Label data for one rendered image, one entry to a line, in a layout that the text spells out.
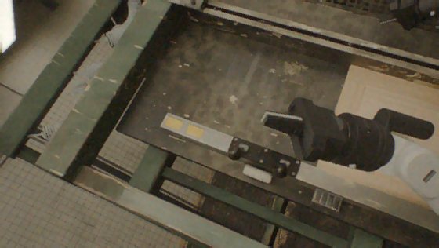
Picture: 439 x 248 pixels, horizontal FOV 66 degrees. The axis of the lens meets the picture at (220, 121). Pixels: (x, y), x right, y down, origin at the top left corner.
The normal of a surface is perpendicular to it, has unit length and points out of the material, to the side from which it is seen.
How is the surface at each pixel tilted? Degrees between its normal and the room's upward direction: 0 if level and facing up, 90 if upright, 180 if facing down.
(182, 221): 59
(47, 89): 90
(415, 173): 94
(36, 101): 90
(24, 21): 90
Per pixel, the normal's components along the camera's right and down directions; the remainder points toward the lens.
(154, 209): -0.09, -0.43
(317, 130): 0.35, -0.71
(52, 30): 0.45, -0.34
